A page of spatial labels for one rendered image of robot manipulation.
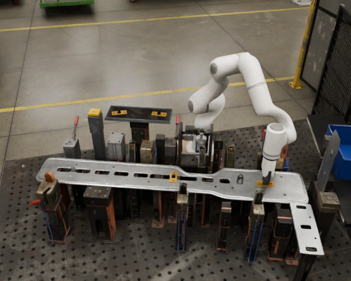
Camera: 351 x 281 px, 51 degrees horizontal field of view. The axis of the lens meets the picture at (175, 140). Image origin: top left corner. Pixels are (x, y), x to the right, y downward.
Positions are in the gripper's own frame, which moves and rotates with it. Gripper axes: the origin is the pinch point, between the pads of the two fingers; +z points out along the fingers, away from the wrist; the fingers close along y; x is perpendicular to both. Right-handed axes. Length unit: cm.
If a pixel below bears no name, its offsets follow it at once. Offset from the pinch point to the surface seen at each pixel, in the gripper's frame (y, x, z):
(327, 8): -277, 93, -6
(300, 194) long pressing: 6.3, 16.5, 3.1
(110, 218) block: 21, -76, 14
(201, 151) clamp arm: -12.7, -33.2, -5.2
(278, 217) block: 20.1, 4.3, 5.0
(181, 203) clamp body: 21.6, -40.7, -1.0
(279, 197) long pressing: 9.3, 5.9, 3.0
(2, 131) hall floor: -164, -248, 102
